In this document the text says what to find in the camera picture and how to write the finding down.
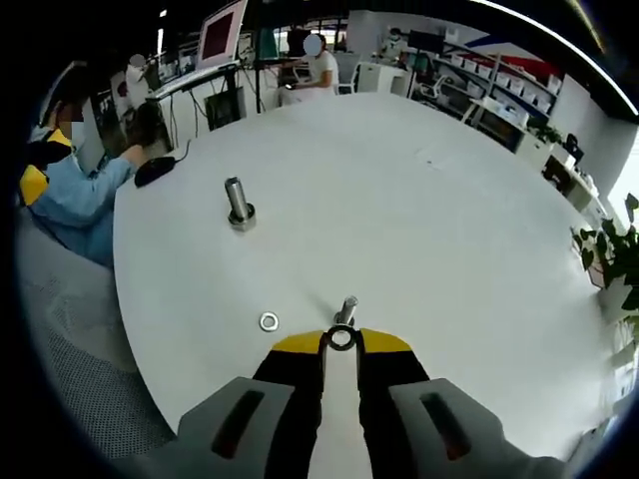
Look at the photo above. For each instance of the black computer tower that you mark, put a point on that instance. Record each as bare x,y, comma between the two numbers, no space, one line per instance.
224,107

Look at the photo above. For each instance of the white office desk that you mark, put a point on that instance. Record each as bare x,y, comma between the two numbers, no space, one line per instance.
494,107

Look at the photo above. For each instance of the large potted green plant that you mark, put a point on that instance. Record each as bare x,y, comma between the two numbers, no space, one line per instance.
614,249

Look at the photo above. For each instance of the grey mesh office chair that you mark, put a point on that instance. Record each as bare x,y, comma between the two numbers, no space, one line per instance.
90,359

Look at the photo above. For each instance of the dark computer screen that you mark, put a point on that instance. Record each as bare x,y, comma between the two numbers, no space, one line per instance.
120,125

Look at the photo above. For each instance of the small green desk plant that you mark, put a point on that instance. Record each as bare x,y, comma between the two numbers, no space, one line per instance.
546,132

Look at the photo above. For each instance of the black computer mouse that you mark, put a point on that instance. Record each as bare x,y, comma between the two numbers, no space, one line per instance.
155,171

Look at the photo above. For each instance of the small steel washer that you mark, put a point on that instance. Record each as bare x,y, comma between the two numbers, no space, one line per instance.
330,339
261,321

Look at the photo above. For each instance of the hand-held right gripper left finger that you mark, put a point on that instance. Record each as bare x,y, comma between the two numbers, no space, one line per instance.
294,366

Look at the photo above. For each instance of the small black monitor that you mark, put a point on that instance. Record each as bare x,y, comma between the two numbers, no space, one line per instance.
427,40

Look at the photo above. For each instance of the white office chair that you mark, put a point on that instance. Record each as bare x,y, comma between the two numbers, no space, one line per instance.
434,87

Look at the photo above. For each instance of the thick steel threaded stud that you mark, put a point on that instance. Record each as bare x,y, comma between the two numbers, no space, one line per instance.
235,197

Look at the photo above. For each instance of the white cabinet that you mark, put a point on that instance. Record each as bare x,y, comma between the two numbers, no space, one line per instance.
379,77

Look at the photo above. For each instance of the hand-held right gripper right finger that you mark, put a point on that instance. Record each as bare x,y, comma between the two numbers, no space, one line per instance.
389,366

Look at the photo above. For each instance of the white standing desk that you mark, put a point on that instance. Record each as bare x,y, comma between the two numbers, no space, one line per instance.
190,77

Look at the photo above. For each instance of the shelf with white bins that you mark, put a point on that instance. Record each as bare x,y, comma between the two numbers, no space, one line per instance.
514,85

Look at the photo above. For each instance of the slim steel threaded stud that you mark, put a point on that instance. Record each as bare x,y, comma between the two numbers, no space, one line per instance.
348,305

